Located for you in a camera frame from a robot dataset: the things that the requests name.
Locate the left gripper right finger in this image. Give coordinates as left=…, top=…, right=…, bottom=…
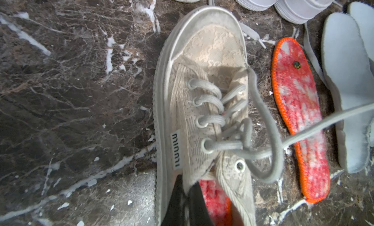
left=188, top=185, right=214, bottom=226

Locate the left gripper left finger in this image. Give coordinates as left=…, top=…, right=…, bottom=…
left=161, top=175, right=186, bottom=226

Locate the red fuzzy insole orange trim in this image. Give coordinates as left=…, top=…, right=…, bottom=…
left=271, top=37, right=330, bottom=203

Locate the white shoe insole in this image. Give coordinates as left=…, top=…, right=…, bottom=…
left=321, top=12, right=374, bottom=173
left=348, top=2, right=374, bottom=73

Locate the white sneaker one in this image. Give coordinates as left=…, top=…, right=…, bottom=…
left=275, top=0, right=335, bottom=86
left=208, top=0, right=285, bottom=50

